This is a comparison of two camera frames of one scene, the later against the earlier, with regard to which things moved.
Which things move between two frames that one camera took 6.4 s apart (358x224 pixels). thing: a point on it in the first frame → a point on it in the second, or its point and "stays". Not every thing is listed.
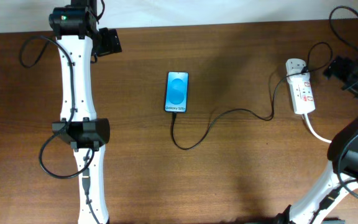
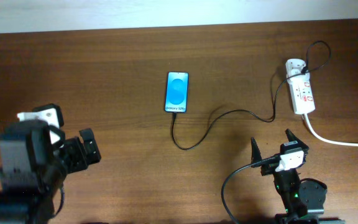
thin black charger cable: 273,99 stays
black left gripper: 112,43 → 78,153
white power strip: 302,94 stays
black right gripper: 342,70 → 272,167
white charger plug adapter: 294,66 stays
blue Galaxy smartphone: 176,92 stays
